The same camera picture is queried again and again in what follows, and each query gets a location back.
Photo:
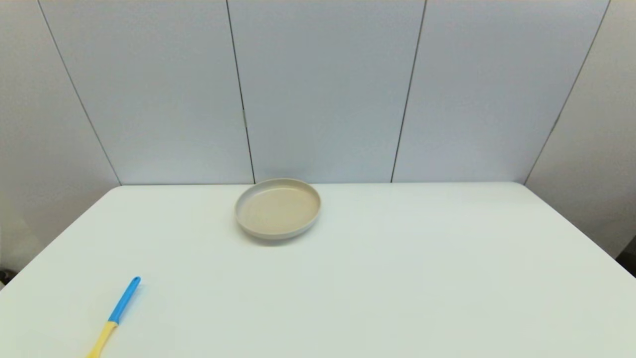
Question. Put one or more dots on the blue and yellow spoon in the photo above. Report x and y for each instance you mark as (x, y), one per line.
(123, 301)

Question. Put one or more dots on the beige round plate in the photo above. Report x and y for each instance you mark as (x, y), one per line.
(278, 209)

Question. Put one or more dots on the dark object behind table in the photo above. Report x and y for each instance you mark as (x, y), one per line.
(629, 258)

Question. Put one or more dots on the dark object beside table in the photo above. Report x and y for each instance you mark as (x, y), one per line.
(6, 276)

